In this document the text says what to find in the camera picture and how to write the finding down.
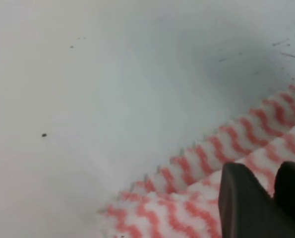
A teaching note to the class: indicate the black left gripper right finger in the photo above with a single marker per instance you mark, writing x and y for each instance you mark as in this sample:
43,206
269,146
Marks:
284,186

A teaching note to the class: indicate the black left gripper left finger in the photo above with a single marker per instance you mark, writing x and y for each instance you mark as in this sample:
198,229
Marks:
247,210

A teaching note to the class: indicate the pink white striped towel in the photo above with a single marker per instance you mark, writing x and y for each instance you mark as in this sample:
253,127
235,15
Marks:
180,200

